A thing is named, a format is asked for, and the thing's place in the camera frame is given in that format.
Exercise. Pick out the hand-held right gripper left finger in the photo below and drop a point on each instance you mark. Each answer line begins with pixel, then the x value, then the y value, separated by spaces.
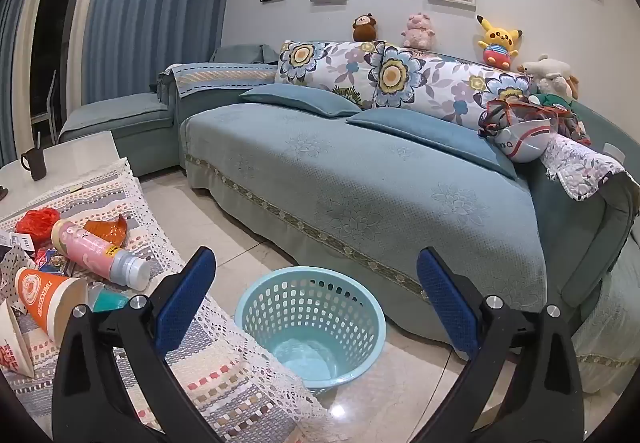
pixel 182 303

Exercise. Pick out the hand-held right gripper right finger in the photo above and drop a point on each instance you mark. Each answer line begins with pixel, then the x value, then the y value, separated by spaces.
pixel 447 303

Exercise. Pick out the light blue plastic basket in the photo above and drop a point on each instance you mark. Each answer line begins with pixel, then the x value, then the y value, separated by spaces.
pixel 320 323

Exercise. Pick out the teal packet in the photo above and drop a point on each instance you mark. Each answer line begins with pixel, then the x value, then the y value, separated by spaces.
pixel 107 299

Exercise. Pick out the striped lace tablecloth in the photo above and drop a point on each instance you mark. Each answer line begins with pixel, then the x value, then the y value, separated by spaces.
pixel 215 373

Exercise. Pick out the pink bottle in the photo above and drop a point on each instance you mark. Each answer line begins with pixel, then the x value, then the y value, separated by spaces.
pixel 95 253

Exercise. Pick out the orange wrapper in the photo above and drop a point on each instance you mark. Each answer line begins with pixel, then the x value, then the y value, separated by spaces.
pixel 106 230

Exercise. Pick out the blue box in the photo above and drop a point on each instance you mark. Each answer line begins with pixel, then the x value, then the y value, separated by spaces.
pixel 54 263

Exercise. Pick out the teal sofa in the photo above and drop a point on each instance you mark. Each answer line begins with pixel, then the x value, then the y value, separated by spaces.
pixel 350 183

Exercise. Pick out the red plastic bag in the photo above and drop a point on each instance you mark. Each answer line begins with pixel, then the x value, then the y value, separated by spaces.
pixel 37 225

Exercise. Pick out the teal cushion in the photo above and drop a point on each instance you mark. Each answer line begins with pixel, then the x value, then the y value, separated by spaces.
pixel 430 133
pixel 300 98

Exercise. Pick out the white orange paper cup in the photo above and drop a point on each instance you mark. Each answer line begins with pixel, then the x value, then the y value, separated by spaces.
pixel 12 348

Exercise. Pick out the white paper slip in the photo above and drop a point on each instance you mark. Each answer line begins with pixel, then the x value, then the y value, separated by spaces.
pixel 15 242

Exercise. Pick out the white red helmet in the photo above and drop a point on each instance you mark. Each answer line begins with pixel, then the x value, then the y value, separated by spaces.
pixel 525 138

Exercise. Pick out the floral armrest cloth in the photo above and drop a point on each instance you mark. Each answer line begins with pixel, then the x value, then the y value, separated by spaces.
pixel 580 168

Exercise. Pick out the dark cup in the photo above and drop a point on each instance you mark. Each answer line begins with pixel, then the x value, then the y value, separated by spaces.
pixel 36 165

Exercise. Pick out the floral pillow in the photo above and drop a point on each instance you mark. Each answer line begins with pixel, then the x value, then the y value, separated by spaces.
pixel 330 63
pixel 430 78

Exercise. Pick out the white duck plush toy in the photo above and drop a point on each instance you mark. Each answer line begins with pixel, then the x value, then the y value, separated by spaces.
pixel 547 70

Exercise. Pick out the yellow cartoon plush toy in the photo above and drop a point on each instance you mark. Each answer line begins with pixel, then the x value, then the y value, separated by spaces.
pixel 496 43

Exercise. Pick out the pink pig plush toy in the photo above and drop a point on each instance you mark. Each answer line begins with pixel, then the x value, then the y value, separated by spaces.
pixel 417 32

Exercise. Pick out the blue curtain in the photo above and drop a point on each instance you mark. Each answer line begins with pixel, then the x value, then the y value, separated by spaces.
pixel 160 3
pixel 11 83

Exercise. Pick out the brown monkey plush toy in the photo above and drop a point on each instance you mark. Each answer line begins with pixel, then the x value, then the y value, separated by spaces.
pixel 365 27

